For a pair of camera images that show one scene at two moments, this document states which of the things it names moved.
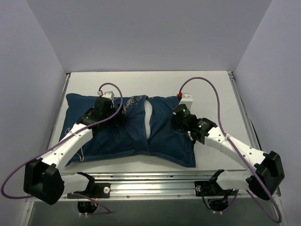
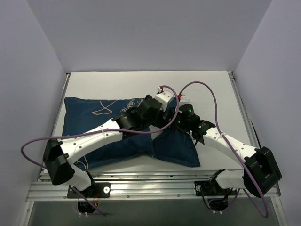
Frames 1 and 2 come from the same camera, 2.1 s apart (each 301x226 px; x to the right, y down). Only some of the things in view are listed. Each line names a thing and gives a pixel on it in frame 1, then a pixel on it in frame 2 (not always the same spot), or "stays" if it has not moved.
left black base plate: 94,190 stays
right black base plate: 209,188 stays
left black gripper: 109,111 -> 162,114
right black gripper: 178,125 stays
